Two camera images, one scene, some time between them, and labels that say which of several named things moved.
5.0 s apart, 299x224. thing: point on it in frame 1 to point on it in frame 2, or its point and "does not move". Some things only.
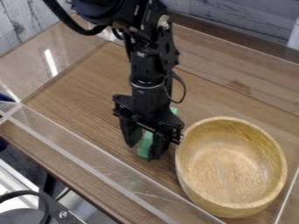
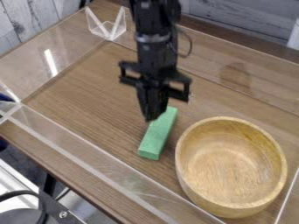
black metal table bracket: [57, 213] does not move
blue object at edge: [4, 97] does not move
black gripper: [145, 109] to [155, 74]
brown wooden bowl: [229, 168] does not move
